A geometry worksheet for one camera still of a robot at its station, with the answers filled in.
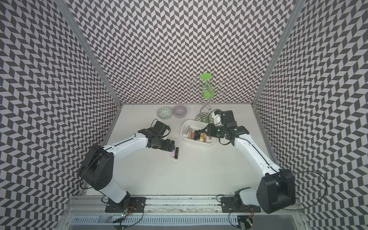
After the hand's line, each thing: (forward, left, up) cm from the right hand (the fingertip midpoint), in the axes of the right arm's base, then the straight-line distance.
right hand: (205, 133), depth 81 cm
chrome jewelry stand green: (+22, -2, +14) cm, 27 cm away
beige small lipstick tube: (+7, -5, -17) cm, 19 cm away
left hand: (-3, +23, -12) cm, 26 cm away
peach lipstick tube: (+10, +9, -15) cm, 20 cm away
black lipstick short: (+9, +3, -16) cm, 18 cm away
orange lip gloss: (+9, +7, -16) cm, 20 cm away
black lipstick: (+9, +5, -16) cm, 19 cm away
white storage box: (+18, +5, -17) cm, 25 cm away
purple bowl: (+29, +18, -13) cm, 36 cm away
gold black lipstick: (+6, +1, -15) cm, 16 cm away
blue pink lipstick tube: (-5, +20, -16) cm, 26 cm away
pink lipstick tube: (+6, -1, -16) cm, 17 cm away
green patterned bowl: (+29, +30, -15) cm, 45 cm away
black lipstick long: (-5, +18, -17) cm, 25 cm away
